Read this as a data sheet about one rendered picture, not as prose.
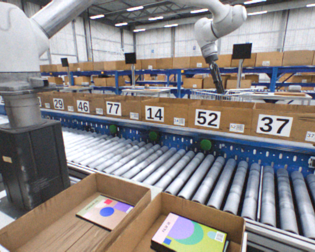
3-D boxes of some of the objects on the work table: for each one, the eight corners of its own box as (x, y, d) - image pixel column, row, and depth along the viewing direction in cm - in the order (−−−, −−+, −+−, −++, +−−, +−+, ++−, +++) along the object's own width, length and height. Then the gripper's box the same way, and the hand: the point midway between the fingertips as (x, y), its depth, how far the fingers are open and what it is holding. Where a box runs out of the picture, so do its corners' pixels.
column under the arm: (28, 227, 66) (6, 137, 57) (-10, 205, 77) (-33, 127, 68) (86, 188, 88) (77, 118, 79) (50, 175, 99) (38, 113, 90)
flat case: (117, 236, 61) (117, 232, 61) (75, 217, 70) (75, 214, 69) (139, 210, 73) (139, 206, 72) (101, 196, 81) (101, 193, 81)
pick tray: (-4, 265, 53) (-14, 236, 50) (96, 191, 85) (94, 171, 83) (65, 325, 40) (58, 290, 37) (152, 211, 73) (152, 188, 70)
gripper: (208, 58, 124) (218, 93, 127) (200, 57, 109) (211, 96, 111) (220, 54, 120) (230, 90, 122) (212, 51, 105) (224, 92, 107)
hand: (219, 88), depth 117 cm, fingers open, 5 cm apart
